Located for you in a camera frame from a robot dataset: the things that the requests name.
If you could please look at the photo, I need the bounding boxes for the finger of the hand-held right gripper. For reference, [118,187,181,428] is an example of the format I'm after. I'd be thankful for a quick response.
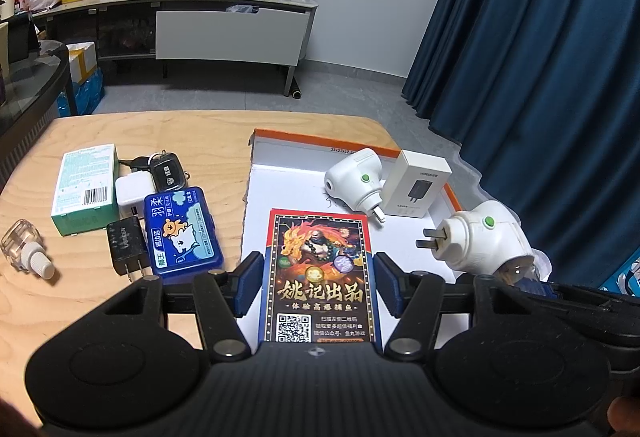
[517,278,566,298]

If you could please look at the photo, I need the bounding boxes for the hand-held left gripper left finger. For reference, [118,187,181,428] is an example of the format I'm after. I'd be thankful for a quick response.
[97,251,264,363]

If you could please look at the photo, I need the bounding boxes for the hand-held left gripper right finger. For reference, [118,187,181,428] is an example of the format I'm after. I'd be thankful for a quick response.
[374,251,533,363]

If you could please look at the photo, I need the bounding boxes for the colourful playing card box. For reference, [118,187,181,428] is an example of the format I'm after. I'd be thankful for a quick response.
[257,208,383,345]

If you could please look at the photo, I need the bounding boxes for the white plug-in heater with bottle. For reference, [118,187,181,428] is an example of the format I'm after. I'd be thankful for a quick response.
[416,199,548,283]

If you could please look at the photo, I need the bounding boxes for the blue plastic case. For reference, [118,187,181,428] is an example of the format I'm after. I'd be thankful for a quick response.
[143,187,225,279]

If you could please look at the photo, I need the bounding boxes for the white cardboard tray box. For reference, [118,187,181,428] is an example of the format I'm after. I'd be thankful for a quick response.
[235,128,463,353]

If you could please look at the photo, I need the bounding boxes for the white charger box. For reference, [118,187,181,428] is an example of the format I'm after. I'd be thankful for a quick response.
[382,149,451,219]

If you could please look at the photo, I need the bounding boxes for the black USB charger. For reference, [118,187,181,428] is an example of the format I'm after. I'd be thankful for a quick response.
[106,216,153,283]

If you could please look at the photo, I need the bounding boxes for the black key remote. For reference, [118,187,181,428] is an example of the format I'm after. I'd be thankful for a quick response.
[149,152,190,192]

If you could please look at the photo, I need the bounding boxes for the white USB charger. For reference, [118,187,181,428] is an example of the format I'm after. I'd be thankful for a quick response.
[115,171,153,222]

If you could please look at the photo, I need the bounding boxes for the teal cardboard box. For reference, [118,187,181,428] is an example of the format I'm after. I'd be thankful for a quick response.
[50,143,120,238]

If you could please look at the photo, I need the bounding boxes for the clear refill bottle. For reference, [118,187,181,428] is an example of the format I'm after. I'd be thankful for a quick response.
[0,218,56,280]

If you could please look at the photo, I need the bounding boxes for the person's right hand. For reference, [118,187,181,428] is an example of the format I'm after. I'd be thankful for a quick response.
[607,394,640,437]

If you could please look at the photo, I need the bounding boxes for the blue printed package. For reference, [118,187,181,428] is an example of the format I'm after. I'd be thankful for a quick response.
[602,249,640,293]

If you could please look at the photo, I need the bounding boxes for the blue curtain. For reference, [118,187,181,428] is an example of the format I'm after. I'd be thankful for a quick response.
[402,0,640,288]

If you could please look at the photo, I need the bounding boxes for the white television cabinet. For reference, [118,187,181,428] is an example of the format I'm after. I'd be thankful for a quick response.
[30,0,319,98]

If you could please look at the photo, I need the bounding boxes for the blue bottle pack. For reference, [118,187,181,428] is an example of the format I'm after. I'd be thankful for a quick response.
[56,67,106,116]

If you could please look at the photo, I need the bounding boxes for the white yellow cardboard box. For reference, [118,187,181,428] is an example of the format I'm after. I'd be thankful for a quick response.
[65,41,98,85]

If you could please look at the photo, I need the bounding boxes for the black glass table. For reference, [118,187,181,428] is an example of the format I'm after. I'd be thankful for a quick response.
[0,42,78,188]

